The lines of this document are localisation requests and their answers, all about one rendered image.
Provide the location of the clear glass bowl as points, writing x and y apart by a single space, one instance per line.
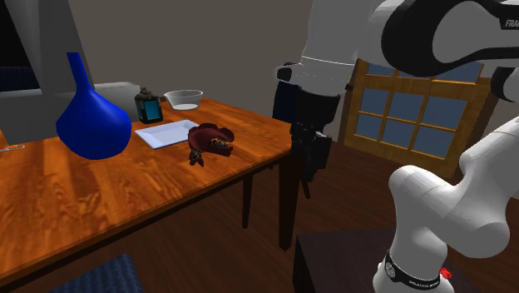
184 98

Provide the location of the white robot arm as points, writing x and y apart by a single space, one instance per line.
442 211

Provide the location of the wooden framed window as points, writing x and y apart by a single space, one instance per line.
409 117

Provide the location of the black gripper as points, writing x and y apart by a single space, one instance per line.
315 107

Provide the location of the wooden table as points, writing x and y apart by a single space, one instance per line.
121 182

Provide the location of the dark red creature figure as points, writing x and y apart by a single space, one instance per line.
207 140

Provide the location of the small silver metal object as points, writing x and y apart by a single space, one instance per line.
11 148

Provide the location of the dark lantern with blue panel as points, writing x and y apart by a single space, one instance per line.
149 107

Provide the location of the blue cushioned seat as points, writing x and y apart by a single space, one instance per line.
101 276

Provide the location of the white rectangular plate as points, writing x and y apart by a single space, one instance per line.
164 134

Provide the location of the blue long-necked vase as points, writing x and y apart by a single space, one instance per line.
94 128

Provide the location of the dark robot stand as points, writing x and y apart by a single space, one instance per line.
336 263

